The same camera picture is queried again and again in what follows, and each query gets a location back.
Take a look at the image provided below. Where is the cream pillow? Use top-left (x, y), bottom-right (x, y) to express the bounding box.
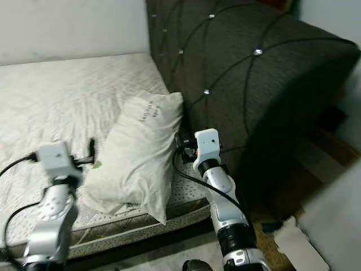
top-left (82, 91), bottom-right (184, 225)

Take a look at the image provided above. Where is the white quilted mattress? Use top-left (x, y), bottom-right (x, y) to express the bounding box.
top-left (0, 53), bottom-right (212, 260)

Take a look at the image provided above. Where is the dark tufted headboard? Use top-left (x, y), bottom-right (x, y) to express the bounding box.
top-left (146, 0), bottom-right (361, 205)

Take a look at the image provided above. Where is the brown floor mat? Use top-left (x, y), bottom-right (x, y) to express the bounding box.
top-left (251, 212), bottom-right (300, 271)

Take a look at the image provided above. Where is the beige wardrobe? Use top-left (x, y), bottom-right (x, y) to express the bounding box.
top-left (296, 164), bottom-right (361, 271)

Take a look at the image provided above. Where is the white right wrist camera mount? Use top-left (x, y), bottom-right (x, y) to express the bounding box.
top-left (193, 128), bottom-right (221, 168)

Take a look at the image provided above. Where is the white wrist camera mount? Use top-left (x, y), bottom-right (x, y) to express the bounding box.
top-left (37, 141), bottom-right (77, 181)
top-left (193, 128), bottom-right (221, 168)

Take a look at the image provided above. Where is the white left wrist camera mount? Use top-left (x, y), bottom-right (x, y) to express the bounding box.
top-left (37, 141), bottom-right (77, 181)

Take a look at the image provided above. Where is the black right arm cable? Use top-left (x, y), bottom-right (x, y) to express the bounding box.
top-left (172, 150), bottom-right (252, 226)

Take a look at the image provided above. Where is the long black left arm cable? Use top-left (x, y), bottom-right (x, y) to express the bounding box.
top-left (0, 152), bottom-right (39, 177)

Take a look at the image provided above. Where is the dark bed frame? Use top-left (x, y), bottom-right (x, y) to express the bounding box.
top-left (85, 217), bottom-right (221, 266)

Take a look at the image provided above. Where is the short black left arm cable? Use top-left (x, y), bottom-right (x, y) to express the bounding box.
top-left (5, 200), bottom-right (46, 266)

